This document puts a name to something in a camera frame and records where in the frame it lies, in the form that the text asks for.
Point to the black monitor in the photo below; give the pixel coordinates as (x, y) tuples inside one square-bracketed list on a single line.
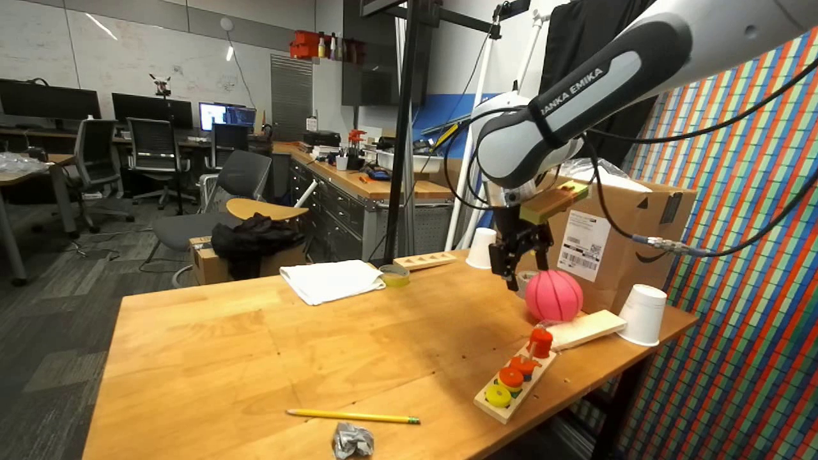
[(46, 103), (150, 108)]

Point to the small yellow-green container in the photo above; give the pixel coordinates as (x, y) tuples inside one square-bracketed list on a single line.
[(394, 275)]

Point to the wooden-top counter cabinet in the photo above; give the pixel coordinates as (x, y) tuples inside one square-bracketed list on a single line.
[(366, 187)]

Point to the large cardboard box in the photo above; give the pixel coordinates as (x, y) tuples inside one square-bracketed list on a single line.
[(635, 232)]

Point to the black office chair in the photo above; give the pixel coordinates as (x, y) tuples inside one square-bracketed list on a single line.
[(155, 150), (97, 154)]

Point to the wooden stool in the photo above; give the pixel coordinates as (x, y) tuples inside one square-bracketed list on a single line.
[(264, 208)]

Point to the white power strip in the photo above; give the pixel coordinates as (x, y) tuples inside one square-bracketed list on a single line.
[(426, 259)]

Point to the black bag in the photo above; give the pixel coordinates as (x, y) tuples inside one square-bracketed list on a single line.
[(251, 243)]

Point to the white paper cup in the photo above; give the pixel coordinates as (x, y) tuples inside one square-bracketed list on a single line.
[(480, 248), (643, 316)]

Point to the white rectangular block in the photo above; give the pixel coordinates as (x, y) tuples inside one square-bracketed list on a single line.
[(586, 329)]

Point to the lit blue screen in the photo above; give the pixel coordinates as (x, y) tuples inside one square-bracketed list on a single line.
[(223, 116)]

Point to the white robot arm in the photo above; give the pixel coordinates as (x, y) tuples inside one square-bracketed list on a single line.
[(597, 85)]

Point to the black table frame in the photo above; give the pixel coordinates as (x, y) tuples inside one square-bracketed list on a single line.
[(614, 417)]

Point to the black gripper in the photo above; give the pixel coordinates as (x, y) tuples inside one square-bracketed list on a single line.
[(520, 228)]

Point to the pink basketball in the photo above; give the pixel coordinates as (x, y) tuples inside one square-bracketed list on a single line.
[(552, 298)]

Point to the red-orange toy cylinder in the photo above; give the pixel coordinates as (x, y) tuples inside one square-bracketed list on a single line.
[(541, 340)]

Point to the grey swivel chair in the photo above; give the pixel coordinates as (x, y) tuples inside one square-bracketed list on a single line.
[(243, 174)]

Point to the wooden office desk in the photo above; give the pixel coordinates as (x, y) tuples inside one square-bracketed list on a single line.
[(27, 170)]

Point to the small cardboard box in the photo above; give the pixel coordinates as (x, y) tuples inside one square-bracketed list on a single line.
[(202, 265)]

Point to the yellow pencil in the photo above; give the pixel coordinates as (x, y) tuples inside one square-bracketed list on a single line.
[(354, 415)]

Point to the red container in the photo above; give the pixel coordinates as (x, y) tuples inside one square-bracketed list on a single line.
[(304, 45)]

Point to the black vertical pole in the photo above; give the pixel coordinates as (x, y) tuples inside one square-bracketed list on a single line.
[(399, 128)]

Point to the crumpled foil ball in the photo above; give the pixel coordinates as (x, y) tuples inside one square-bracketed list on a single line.
[(352, 441)]

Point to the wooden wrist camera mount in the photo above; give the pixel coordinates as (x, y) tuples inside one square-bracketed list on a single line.
[(552, 204)]

